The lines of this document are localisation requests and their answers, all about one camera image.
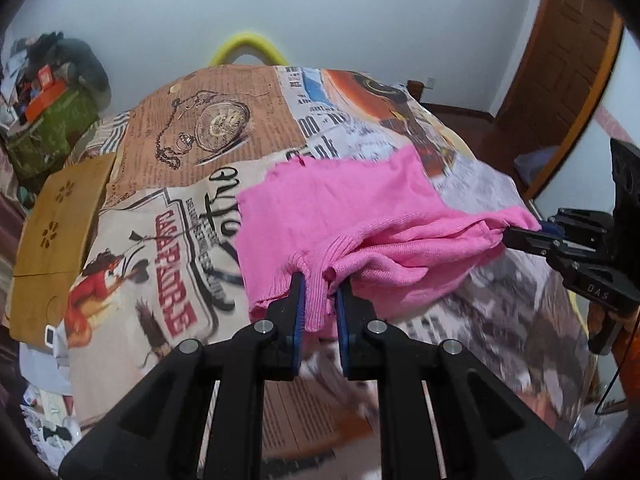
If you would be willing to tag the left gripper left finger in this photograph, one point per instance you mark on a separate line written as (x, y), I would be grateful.
(198, 413)

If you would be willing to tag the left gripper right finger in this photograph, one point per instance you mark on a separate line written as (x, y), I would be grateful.
(443, 413)

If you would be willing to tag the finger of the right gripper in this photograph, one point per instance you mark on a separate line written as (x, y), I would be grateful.
(552, 229)
(532, 242)

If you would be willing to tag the pink knit garment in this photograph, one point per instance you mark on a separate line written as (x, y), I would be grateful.
(381, 226)

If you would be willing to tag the person's right hand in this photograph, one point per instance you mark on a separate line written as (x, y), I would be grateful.
(625, 348)

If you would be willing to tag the printed patchwork bedspread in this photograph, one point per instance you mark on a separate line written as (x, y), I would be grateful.
(163, 266)

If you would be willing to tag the brown wooden door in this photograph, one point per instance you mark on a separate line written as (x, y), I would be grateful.
(567, 62)

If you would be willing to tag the brown perforated cardboard sheet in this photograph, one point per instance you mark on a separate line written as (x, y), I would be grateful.
(53, 247)

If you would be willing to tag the pink curtain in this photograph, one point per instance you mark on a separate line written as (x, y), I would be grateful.
(12, 217)

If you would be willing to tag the green fabric storage bag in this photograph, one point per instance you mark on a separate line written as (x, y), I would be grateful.
(45, 144)

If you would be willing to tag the orange box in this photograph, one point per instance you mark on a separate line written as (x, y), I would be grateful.
(44, 99)

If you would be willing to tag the yellow foam tube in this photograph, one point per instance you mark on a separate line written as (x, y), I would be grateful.
(248, 42)

